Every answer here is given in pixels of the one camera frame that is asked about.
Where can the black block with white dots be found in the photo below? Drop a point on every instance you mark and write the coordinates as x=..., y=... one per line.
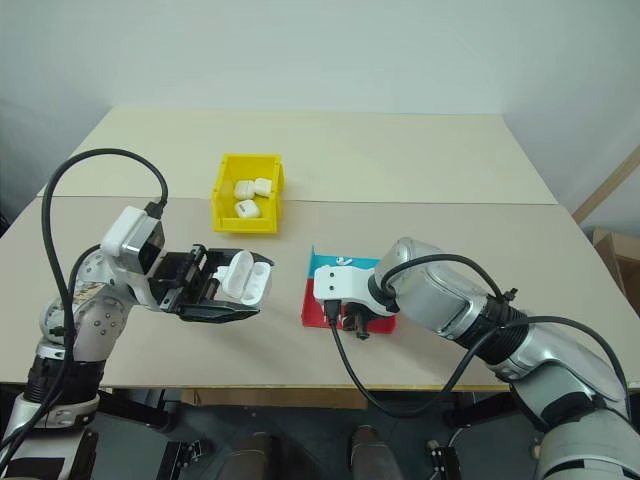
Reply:
x=187, y=457
x=442, y=460

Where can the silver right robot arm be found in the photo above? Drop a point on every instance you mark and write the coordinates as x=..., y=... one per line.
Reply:
x=450, y=295

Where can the white earbud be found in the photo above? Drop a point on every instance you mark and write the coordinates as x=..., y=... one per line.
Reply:
x=343, y=260

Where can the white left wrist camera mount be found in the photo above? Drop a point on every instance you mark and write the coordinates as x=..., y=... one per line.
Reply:
x=125, y=232

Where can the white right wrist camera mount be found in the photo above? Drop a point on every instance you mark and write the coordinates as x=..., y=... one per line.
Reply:
x=340, y=282

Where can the dark rounded shape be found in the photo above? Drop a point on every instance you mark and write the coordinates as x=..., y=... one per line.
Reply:
x=372, y=455

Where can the closed white earbud case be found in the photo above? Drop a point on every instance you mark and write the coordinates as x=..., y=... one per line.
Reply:
x=243, y=189
x=263, y=186

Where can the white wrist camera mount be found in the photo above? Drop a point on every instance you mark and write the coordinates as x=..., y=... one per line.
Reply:
x=125, y=232
x=340, y=282

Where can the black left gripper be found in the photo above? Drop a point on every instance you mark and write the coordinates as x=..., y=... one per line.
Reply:
x=180, y=277

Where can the brown cardboard box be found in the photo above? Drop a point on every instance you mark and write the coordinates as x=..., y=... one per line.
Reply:
x=617, y=265

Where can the light wooden beam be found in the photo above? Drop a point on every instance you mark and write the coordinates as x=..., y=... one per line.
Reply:
x=607, y=185

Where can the white earbud case with label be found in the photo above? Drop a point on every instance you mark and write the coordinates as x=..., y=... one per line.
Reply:
x=246, y=209

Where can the yellow plastic bin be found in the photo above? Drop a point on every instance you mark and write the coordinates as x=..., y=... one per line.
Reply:
x=222, y=220

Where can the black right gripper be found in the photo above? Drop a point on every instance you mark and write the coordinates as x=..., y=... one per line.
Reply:
x=361, y=322

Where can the red and teal tray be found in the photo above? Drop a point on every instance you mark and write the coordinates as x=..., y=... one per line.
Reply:
x=320, y=257

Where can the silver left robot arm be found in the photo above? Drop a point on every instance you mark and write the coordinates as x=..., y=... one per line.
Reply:
x=90, y=325

